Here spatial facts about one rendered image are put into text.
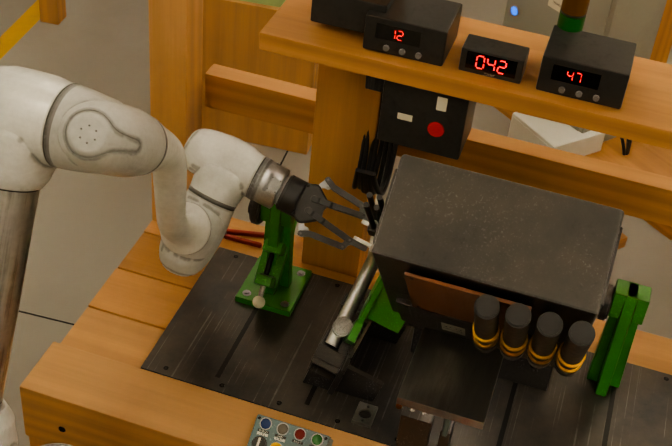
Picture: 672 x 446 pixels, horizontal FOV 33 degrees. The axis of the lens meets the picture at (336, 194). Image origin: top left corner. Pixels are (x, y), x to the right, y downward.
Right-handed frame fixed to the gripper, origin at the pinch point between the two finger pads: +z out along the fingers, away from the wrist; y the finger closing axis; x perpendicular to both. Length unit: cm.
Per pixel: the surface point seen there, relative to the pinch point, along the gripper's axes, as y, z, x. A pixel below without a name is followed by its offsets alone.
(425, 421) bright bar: -26.9, 24.5, -6.0
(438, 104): 28.1, -0.7, -7.5
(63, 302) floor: -58, -80, 153
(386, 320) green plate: -13.3, 9.4, -3.3
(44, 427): -65, -42, 12
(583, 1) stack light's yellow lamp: 56, 14, -16
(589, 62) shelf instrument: 45, 20, -20
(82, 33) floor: 37, -156, 282
